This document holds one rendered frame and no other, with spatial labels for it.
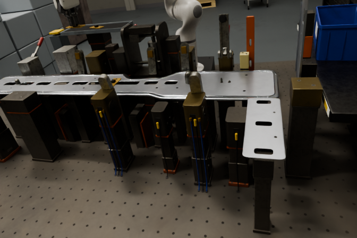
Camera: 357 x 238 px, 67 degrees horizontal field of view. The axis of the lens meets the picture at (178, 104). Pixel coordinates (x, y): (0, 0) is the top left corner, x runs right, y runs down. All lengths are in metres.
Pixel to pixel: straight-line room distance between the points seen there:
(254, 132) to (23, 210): 0.89
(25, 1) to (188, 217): 3.12
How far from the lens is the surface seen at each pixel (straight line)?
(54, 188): 1.23
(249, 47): 1.13
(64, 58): 1.44
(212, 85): 1.02
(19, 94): 1.29
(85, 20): 6.44
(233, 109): 0.90
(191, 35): 1.58
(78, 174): 1.24
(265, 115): 0.83
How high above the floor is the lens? 1.46
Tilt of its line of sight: 30 degrees down
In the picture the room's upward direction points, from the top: 9 degrees counter-clockwise
